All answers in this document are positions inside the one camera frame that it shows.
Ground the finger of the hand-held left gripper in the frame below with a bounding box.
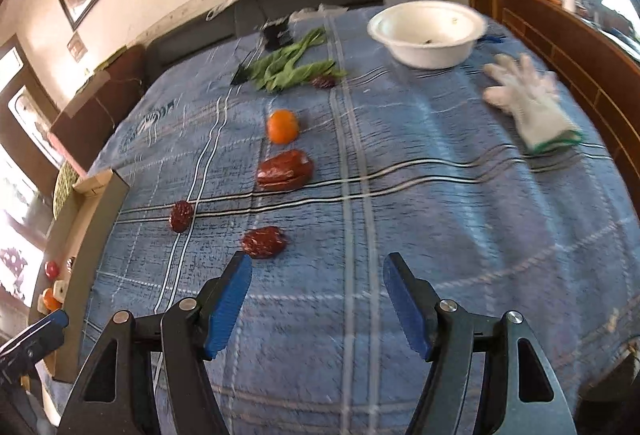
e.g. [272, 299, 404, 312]
[0, 309, 70, 363]

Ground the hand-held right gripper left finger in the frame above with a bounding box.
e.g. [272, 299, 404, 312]
[59, 251, 253, 435]

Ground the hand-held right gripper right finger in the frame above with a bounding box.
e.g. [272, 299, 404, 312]
[382, 252, 578, 435]

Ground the wrinkled large red date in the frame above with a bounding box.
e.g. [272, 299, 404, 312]
[241, 226, 288, 259]

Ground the cardboard box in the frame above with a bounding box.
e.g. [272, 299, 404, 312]
[30, 168, 131, 384]

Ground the split large red date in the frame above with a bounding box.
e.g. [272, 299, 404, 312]
[256, 149, 316, 192]

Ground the brown cabinet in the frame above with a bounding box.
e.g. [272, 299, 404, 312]
[49, 44, 149, 177]

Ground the white knit work glove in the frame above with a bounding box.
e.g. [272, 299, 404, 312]
[482, 54, 584, 154]

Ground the green leafy vegetable bunch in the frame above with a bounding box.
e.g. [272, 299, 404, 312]
[245, 28, 347, 92]

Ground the white bowl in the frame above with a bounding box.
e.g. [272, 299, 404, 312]
[367, 0, 487, 69]

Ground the black leather headboard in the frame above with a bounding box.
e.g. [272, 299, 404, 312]
[145, 0, 446, 82]

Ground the wooden headboard shelf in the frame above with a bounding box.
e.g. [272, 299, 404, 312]
[460, 0, 640, 166]

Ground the black device with cable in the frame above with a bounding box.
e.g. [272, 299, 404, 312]
[260, 17, 296, 51]

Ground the red wall card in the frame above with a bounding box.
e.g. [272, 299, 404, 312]
[67, 35, 89, 63]

